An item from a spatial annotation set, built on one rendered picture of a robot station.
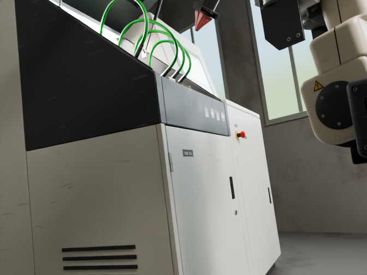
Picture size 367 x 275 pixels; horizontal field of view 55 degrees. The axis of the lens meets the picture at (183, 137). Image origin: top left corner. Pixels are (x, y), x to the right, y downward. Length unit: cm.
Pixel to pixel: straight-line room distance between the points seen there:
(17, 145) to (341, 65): 114
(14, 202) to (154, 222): 61
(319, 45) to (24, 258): 121
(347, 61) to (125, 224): 78
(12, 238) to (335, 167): 262
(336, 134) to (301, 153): 266
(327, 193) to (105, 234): 250
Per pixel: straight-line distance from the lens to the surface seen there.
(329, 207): 343
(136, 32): 209
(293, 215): 361
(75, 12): 178
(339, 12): 92
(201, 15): 146
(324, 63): 86
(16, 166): 149
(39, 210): 140
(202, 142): 137
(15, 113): 151
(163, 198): 109
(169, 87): 119
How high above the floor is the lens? 61
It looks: 7 degrees up
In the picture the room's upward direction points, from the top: 7 degrees counter-clockwise
